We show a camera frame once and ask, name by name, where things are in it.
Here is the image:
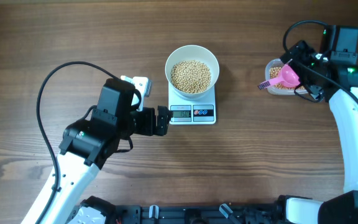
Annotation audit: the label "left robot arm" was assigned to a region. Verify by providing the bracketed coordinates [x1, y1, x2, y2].
[23, 78, 173, 223]

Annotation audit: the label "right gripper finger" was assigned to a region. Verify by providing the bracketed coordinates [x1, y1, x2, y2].
[280, 40, 316, 65]
[303, 84, 324, 103]

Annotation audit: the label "white digital kitchen scale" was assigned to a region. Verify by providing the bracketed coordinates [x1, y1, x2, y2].
[168, 84, 217, 125]

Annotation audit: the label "white bowl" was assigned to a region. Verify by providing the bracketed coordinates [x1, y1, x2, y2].
[165, 45, 220, 100]

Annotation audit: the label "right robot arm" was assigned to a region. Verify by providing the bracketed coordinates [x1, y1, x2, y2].
[280, 22, 358, 223]

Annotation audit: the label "pink plastic measuring scoop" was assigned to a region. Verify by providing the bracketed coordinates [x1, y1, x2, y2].
[257, 65, 300, 90]

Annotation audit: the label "soybeans in container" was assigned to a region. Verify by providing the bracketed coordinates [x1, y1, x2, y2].
[268, 67, 296, 90]

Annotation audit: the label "soybeans in bowl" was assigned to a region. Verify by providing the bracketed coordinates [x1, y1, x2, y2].
[170, 60, 211, 94]

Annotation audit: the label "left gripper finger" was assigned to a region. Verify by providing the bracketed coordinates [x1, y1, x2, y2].
[155, 119, 169, 136]
[157, 106, 173, 122]

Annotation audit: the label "left black cable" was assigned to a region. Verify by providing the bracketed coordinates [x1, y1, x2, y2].
[35, 61, 142, 224]

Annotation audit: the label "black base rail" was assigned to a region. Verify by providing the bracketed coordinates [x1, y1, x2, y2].
[73, 203, 279, 224]

